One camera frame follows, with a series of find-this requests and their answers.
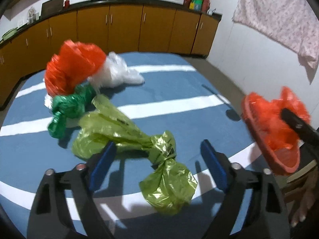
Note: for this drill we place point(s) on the orange-red plastic bag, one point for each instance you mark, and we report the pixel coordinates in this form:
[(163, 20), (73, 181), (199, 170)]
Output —
[(72, 64), (271, 119)]

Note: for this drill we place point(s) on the red plastic basket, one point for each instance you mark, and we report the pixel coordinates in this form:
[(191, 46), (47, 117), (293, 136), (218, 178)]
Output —
[(276, 159)]

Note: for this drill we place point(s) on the person's right hand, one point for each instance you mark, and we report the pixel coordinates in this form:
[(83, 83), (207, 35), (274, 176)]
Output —
[(302, 199)]

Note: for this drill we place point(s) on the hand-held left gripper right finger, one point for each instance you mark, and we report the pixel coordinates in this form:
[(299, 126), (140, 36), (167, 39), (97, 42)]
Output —
[(215, 165)]

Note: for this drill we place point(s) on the green basin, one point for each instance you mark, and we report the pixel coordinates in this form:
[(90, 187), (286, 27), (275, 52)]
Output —
[(9, 34)]

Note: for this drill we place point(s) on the wooden lower kitchen cabinets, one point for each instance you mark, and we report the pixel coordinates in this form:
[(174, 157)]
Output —
[(124, 29)]

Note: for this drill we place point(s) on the dark green plastic bag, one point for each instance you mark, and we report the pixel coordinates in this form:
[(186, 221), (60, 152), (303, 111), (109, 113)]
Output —
[(69, 107)]

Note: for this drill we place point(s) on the red bottle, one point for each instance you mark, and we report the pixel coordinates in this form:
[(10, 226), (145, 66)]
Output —
[(67, 3)]

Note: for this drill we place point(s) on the white cup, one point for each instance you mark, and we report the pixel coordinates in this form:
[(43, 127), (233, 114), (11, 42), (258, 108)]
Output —
[(210, 12)]

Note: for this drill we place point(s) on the green box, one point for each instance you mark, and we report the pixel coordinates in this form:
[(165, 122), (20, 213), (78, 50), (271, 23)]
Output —
[(195, 4)]

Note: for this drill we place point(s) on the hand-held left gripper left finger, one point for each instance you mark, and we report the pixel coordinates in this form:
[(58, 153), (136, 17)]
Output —
[(102, 166)]

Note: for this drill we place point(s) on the pink floral hanging cloth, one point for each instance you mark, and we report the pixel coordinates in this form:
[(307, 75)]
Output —
[(279, 12)]

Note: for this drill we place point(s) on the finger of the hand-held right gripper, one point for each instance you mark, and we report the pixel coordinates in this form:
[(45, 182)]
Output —
[(299, 125)]

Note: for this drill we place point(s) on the dark cutting board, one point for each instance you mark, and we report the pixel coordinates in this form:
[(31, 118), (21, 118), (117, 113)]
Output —
[(52, 6)]

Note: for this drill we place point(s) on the clear plastic bag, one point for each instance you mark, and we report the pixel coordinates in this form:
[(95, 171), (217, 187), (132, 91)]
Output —
[(114, 72)]

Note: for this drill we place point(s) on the blue music-note tablecloth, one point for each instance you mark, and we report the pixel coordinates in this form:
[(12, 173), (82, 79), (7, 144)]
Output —
[(169, 92)]

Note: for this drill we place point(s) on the glass jar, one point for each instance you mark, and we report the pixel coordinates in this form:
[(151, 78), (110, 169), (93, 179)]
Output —
[(32, 15)]

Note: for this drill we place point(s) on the black kitchen countertop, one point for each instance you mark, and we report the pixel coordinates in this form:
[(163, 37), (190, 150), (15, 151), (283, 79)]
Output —
[(154, 3)]

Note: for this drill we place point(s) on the yellow-green plastic bag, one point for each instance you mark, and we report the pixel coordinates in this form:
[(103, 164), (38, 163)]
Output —
[(112, 127)]

